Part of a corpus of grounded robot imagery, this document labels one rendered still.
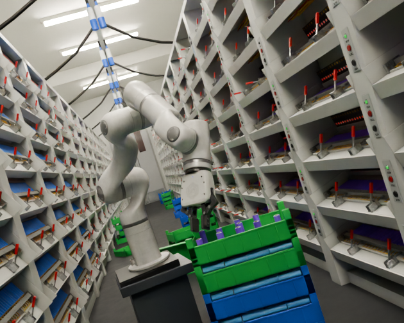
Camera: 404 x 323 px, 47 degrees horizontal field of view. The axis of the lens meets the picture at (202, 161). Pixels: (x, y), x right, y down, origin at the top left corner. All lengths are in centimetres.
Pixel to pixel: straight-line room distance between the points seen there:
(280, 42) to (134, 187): 87
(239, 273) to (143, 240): 81
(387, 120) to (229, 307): 66
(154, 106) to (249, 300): 67
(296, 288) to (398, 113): 55
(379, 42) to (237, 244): 67
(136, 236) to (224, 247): 81
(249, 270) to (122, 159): 80
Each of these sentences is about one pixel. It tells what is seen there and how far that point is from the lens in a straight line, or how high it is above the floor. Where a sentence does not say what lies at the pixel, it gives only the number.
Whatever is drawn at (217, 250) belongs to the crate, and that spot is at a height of 43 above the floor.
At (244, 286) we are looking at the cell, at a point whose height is 31.
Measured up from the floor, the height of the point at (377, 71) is 76.
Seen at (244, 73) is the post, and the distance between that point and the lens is 270.
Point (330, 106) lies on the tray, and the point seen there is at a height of 71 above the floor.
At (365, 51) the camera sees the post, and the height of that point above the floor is 82.
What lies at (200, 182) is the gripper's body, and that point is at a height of 62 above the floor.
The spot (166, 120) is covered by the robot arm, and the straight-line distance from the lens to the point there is 138.
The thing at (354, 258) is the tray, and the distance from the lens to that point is 184.
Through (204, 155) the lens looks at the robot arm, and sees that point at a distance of 138.
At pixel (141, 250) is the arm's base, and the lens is 207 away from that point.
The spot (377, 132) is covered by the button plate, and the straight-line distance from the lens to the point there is 138.
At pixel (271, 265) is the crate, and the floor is 35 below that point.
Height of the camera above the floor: 68
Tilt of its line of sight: level
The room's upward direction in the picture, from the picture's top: 18 degrees counter-clockwise
